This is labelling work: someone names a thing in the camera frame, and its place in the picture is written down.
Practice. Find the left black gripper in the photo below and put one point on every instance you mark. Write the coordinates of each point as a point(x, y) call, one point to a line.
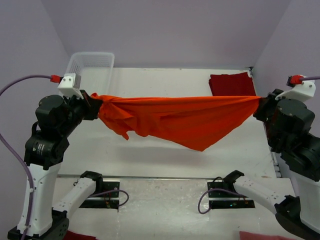
point(91, 105)

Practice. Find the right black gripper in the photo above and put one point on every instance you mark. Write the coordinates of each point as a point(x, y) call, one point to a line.
point(264, 101)

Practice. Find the orange t-shirt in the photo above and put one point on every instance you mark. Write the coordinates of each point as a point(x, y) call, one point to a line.
point(195, 122)

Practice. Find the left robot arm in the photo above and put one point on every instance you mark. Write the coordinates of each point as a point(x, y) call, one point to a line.
point(57, 117)

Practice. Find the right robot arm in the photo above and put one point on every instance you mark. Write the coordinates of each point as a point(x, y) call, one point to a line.
point(288, 122)

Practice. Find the folded dark red t-shirt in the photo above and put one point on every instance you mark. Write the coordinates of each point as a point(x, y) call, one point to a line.
point(240, 84)

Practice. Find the white plastic basket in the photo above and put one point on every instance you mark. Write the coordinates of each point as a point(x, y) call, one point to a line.
point(95, 69)

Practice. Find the pink cloth bottom right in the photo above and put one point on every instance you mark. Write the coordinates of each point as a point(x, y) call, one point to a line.
point(255, 236)

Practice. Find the dark red cloth bottom left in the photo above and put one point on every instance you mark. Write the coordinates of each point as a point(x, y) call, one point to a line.
point(76, 236)

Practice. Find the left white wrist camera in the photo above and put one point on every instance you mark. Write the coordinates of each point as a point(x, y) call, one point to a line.
point(69, 86)

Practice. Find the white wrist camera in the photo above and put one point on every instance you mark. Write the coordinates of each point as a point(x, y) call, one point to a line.
point(69, 86)
point(302, 88)

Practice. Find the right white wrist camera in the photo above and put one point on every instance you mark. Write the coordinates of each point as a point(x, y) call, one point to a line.
point(302, 88)

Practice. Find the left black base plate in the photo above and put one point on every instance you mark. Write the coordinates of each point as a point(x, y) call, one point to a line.
point(106, 201)

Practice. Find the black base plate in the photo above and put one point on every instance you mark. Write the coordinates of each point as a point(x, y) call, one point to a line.
point(224, 200)
point(106, 201)

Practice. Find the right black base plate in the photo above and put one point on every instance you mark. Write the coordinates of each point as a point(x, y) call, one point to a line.
point(224, 200)

